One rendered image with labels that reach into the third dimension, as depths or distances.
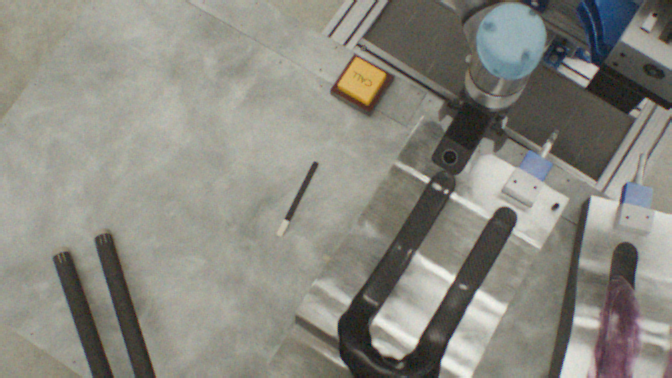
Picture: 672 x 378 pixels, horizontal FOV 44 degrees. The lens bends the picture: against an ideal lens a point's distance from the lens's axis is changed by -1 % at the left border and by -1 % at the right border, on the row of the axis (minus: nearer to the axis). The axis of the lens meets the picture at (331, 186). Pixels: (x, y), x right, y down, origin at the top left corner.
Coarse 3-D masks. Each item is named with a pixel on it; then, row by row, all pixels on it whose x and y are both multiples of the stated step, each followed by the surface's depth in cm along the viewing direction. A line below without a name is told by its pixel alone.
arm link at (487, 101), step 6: (468, 60) 106; (468, 72) 105; (468, 78) 106; (468, 84) 106; (474, 84) 104; (468, 90) 107; (474, 90) 105; (480, 90) 104; (522, 90) 106; (474, 96) 107; (480, 96) 105; (486, 96) 104; (510, 96) 104; (516, 96) 105; (480, 102) 107; (486, 102) 106; (492, 102) 105; (498, 102) 105; (504, 102) 106; (510, 102) 106
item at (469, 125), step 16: (464, 112) 111; (480, 112) 111; (496, 112) 110; (448, 128) 113; (464, 128) 112; (480, 128) 111; (448, 144) 113; (464, 144) 112; (432, 160) 114; (448, 160) 113; (464, 160) 113
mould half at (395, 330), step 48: (432, 144) 132; (384, 192) 131; (480, 192) 130; (384, 240) 129; (432, 240) 129; (528, 240) 128; (336, 288) 123; (432, 288) 126; (480, 288) 127; (288, 336) 128; (336, 336) 121; (384, 336) 120; (480, 336) 123
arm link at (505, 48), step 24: (480, 24) 97; (504, 24) 94; (528, 24) 94; (480, 48) 96; (504, 48) 94; (528, 48) 93; (480, 72) 100; (504, 72) 96; (528, 72) 97; (504, 96) 103
